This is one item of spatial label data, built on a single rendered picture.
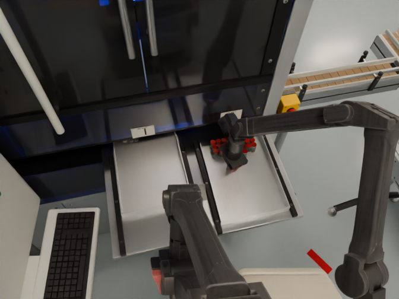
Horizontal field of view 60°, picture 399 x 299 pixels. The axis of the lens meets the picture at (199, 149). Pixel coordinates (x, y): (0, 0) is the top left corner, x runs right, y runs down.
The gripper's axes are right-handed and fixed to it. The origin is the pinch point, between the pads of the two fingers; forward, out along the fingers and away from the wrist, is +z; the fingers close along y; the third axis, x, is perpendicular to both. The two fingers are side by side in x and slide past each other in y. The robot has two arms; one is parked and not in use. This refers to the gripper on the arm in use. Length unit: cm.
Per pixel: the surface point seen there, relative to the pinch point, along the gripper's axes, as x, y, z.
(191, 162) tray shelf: 11.7, 10.5, 4.6
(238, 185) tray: -0.1, -6.9, 4.2
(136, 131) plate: 27.8, 23.5, -10.4
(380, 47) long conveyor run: -102, 27, 3
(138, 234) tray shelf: 41.6, -7.4, 4.4
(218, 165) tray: 2.7, 4.1, 4.3
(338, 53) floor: -173, 97, 93
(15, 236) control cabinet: 78, 8, -2
